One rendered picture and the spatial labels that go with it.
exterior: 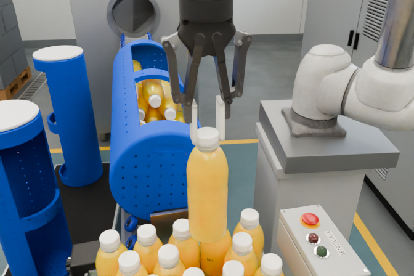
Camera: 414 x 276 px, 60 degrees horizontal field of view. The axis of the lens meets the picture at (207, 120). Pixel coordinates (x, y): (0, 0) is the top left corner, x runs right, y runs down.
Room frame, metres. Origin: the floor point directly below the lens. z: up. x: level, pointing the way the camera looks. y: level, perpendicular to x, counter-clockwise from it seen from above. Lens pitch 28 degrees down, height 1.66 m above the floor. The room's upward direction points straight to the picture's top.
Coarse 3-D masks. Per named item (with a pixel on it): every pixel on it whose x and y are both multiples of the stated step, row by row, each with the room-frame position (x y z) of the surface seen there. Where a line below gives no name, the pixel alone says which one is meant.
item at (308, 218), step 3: (306, 213) 0.61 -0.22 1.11; (309, 213) 0.61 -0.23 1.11; (312, 213) 0.61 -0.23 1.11; (303, 216) 0.60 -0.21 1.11; (306, 216) 0.60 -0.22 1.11; (309, 216) 0.60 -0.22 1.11; (312, 216) 0.60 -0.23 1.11; (315, 216) 0.60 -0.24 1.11; (303, 219) 0.59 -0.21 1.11; (306, 219) 0.59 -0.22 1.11; (309, 219) 0.59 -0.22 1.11; (312, 219) 0.59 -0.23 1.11; (315, 219) 0.59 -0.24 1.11; (318, 219) 0.59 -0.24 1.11; (306, 222) 0.58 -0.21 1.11; (309, 222) 0.58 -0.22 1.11; (312, 222) 0.58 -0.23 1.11; (315, 222) 0.58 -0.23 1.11
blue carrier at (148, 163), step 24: (144, 48) 1.60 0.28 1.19; (120, 72) 1.29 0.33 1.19; (144, 72) 1.18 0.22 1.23; (120, 96) 1.07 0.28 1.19; (120, 120) 0.90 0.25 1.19; (168, 120) 0.82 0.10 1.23; (120, 144) 0.78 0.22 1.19; (144, 144) 0.74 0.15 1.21; (168, 144) 0.76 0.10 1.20; (192, 144) 0.77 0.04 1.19; (120, 168) 0.73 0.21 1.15; (144, 168) 0.74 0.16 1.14; (168, 168) 0.76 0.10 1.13; (120, 192) 0.73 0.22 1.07; (144, 192) 0.74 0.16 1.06; (168, 192) 0.76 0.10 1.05; (144, 216) 0.74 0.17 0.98
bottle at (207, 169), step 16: (192, 160) 0.50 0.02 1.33; (208, 160) 0.49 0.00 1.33; (224, 160) 0.50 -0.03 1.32; (192, 176) 0.49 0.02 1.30; (208, 176) 0.48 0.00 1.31; (224, 176) 0.49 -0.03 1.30; (192, 192) 0.49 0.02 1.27; (208, 192) 0.48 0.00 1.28; (224, 192) 0.49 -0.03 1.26; (192, 208) 0.49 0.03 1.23; (208, 208) 0.48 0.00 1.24; (224, 208) 0.49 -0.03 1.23; (192, 224) 0.49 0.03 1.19; (208, 224) 0.48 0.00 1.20; (224, 224) 0.50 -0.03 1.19; (208, 240) 0.48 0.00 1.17
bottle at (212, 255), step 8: (224, 240) 0.56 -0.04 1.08; (200, 248) 0.58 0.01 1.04; (208, 248) 0.56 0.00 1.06; (216, 248) 0.55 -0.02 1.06; (224, 248) 0.56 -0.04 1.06; (200, 256) 0.58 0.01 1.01; (208, 256) 0.55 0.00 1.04; (216, 256) 0.55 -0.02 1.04; (224, 256) 0.55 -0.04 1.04; (200, 264) 0.58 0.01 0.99; (208, 264) 0.55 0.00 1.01; (216, 264) 0.55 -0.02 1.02; (208, 272) 0.55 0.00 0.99; (216, 272) 0.55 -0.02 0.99
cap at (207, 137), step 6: (198, 132) 0.51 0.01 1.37; (204, 132) 0.51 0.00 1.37; (210, 132) 0.51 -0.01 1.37; (216, 132) 0.51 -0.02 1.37; (198, 138) 0.50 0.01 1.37; (204, 138) 0.50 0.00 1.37; (210, 138) 0.50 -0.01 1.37; (216, 138) 0.50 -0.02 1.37; (198, 144) 0.50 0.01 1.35; (204, 144) 0.50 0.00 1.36; (210, 144) 0.50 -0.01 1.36; (216, 144) 0.51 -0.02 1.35
